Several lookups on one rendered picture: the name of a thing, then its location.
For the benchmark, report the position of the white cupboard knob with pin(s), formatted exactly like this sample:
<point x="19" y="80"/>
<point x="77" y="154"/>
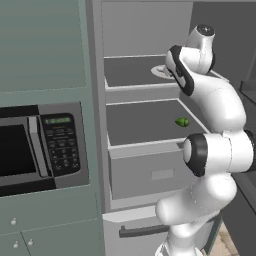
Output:
<point x="15" y="245"/>
<point x="30" y="242"/>

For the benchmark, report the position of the black microwave door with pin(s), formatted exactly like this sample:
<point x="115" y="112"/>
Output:
<point x="13" y="150"/>

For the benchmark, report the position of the grey microwave oven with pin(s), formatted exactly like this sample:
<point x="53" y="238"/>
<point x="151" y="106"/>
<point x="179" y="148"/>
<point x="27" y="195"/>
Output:
<point x="63" y="146"/>

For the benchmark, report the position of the grey fridge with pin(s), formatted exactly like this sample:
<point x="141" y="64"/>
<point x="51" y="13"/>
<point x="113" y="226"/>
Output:
<point x="96" y="100"/>

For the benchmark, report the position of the white plate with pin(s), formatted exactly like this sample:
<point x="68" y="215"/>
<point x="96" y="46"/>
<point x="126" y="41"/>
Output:
<point x="157" y="70"/>

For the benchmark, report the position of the teal drawer front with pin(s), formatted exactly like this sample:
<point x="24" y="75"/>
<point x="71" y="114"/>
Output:
<point x="56" y="208"/>

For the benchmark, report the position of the grey fridge crisper drawer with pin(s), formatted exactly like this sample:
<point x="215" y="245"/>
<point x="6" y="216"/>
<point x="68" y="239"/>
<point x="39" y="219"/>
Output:
<point x="140" y="173"/>

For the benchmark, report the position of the grey freezer drawer front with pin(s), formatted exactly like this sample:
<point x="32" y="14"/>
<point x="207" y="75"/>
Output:
<point x="133" y="246"/>

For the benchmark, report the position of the green vegetable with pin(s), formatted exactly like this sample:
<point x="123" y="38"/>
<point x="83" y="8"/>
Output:
<point x="182" y="122"/>

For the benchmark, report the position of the white drawer knob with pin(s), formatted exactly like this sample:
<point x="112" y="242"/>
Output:
<point x="13" y="221"/>

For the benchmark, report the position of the grey fridge shelf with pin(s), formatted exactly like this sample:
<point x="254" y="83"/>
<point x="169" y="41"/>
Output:
<point x="140" y="123"/>
<point x="133" y="71"/>

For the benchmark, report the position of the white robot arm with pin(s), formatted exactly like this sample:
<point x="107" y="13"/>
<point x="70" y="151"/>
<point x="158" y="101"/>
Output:
<point x="216" y="106"/>

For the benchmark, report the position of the teal cupboard door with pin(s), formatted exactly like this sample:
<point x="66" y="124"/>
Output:
<point x="8" y="246"/>
<point x="66" y="240"/>
<point x="40" y="43"/>

